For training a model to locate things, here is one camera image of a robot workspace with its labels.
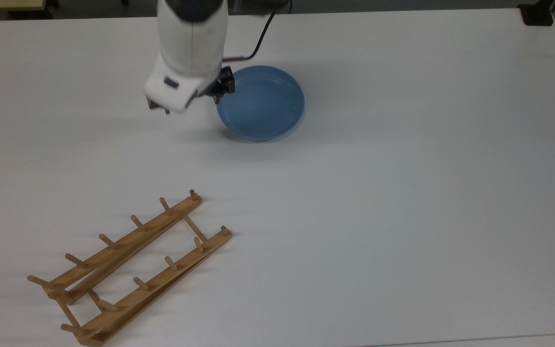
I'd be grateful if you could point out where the light wooden table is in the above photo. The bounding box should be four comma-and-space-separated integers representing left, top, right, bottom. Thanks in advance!
0, 0, 47, 13

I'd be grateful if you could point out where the wooden plate rack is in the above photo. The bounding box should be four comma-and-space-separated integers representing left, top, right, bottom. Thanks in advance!
27, 189, 233, 347

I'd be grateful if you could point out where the blue round plate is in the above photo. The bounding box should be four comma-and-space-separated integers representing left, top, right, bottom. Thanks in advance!
215, 65, 306, 142

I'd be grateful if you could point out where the black table clamp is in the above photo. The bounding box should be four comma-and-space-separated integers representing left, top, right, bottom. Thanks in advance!
518, 0, 555, 27

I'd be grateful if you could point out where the black cable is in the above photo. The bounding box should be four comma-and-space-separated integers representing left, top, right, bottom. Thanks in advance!
223, 0, 293, 61

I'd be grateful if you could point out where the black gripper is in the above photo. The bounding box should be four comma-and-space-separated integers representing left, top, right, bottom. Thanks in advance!
148, 66, 236, 115

